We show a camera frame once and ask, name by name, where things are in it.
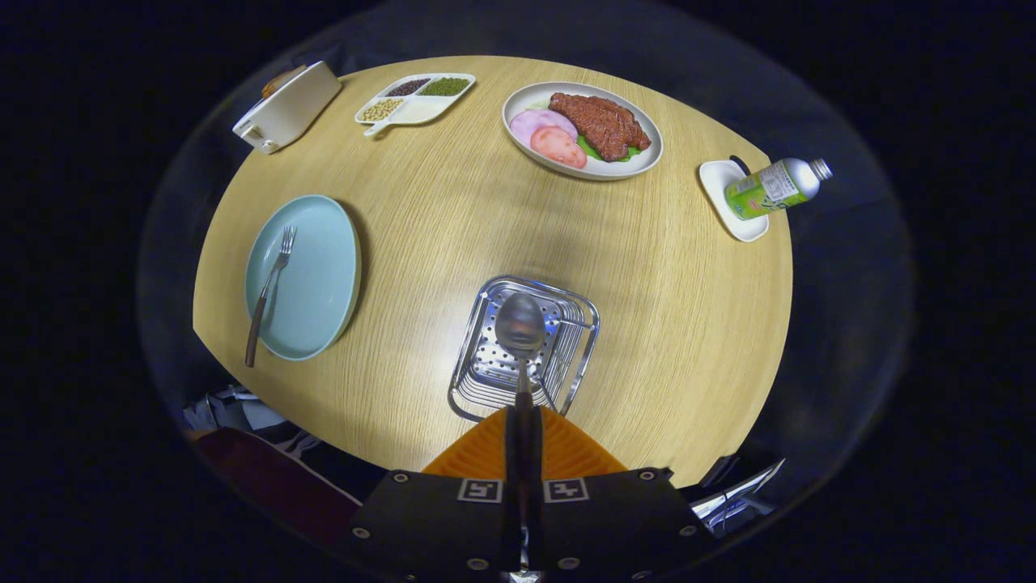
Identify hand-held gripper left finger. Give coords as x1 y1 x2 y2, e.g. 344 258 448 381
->
350 406 523 580

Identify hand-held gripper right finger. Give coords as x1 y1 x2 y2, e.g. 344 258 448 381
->
530 406 715 580

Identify spoon with brown handle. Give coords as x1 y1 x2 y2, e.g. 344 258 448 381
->
495 292 547 572

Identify fork with brown handle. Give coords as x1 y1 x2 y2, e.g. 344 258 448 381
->
244 226 298 368

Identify white and black fabric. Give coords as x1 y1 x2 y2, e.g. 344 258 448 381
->
182 385 325 462

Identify light blue plate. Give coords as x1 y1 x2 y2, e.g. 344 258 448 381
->
244 194 363 362

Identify red-pink ham slice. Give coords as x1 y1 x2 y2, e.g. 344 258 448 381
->
530 126 588 169

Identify green lettuce leaf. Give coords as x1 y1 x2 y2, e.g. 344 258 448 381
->
576 135 643 163

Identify white square coaster dish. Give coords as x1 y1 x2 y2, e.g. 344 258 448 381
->
698 160 771 243

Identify pale pink ham slice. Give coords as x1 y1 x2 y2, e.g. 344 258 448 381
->
509 109 579 149

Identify brown steak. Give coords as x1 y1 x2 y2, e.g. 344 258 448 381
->
548 92 652 163

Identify silver bottle with green label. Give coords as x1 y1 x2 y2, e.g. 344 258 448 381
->
724 157 834 221

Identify white round food plate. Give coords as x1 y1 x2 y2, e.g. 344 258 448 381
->
502 81 664 181

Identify white divided snack dish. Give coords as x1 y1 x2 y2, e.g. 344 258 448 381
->
355 73 477 137

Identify white toaster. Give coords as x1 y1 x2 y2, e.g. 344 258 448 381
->
232 61 343 155

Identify metal wire cutlery rack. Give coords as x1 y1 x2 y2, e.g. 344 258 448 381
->
448 274 601 423

